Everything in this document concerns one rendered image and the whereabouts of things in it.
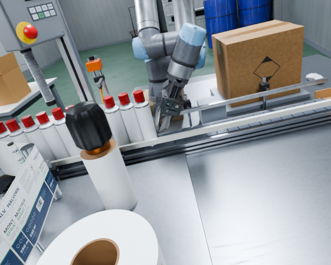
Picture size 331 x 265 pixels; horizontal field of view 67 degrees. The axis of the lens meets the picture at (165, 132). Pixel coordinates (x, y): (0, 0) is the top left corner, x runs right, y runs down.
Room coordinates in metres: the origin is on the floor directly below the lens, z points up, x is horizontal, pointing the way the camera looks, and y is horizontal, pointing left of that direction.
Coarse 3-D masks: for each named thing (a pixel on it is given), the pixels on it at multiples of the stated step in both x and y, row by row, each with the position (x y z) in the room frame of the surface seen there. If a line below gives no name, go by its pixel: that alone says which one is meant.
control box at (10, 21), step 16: (0, 0) 0.79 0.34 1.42; (16, 0) 0.82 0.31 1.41; (32, 0) 0.86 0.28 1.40; (48, 0) 0.90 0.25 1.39; (0, 16) 0.80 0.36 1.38; (16, 16) 0.81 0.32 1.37; (0, 32) 0.83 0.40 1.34; (16, 32) 0.79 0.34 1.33; (48, 32) 0.86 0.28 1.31; (64, 32) 0.91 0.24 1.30; (16, 48) 0.80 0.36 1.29
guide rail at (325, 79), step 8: (312, 80) 0.79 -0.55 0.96; (320, 80) 0.78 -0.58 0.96; (280, 88) 0.79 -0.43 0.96; (288, 88) 0.79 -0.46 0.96; (296, 88) 0.79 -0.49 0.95; (248, 96) 0.80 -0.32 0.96; (256, 96) 0.79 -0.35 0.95; (208, 104) 0.81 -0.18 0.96; (216, 104) 0.80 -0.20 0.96; (224, 104) 0.80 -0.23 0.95; (184, 112) 0.81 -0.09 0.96
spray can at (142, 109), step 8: (136, 96) 0.76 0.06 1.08; (136, 104) 0.77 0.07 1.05; (144, 104) 0.76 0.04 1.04; (136, 112) 0.76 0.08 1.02; (144, 112) 0.75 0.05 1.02; (144, 120) 0.75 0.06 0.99; (152, 120) 0.77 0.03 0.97; (144, 128) 0.75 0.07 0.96; (152, 128) 0.76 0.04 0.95; (144, 136) 0.76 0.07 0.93; (152, 136) 0.75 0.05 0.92
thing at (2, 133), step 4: (0, 124) 0.80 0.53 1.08; (0, 128) 0.80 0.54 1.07; (4, 128) 0.81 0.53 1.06; (0, 132) 0.79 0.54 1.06; (4, 132) 0.80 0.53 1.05; (8, 132) 0.81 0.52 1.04; (0, 136) 0.79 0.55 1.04; (4, 136) 0.79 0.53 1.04; (8, 136) 0.80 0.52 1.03; (0, 140) 0.79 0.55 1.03; (4, 140) 0.79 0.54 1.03; (8, 140) 0.79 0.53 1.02
